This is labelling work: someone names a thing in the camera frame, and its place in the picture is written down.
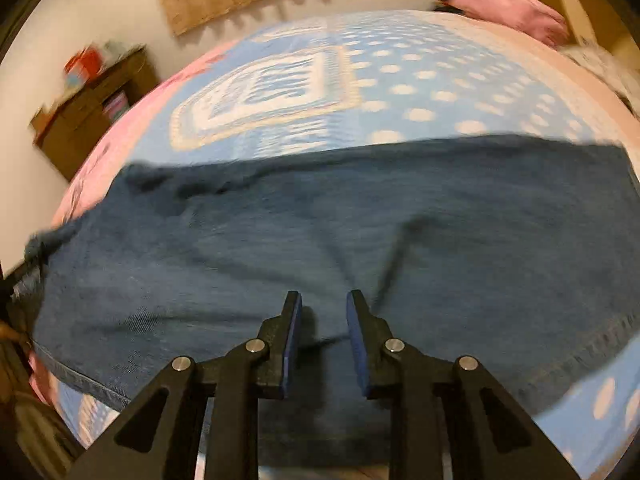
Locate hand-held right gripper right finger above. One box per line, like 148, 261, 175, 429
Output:
346, 289, 582, 480

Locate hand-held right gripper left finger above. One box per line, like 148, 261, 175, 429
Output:
65, 291, 303, 480

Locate blue denim jeans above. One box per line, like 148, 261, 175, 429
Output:
22, 134, 640, 466

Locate bed with patterned sheet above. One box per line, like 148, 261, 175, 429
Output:
27, 9, 640, 480

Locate stack of pastel boxes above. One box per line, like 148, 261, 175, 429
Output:
102, 91, 132, 122

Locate brown wooden desk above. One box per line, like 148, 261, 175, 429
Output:
31, 46, 161, 182

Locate folded pink blanket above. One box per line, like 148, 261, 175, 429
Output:
452, 0, 571, 48

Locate patterned grey pillow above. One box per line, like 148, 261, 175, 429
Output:
557, 42, 640, 118

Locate cream and brown headboard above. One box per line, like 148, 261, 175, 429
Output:
502, 0, 640, 61

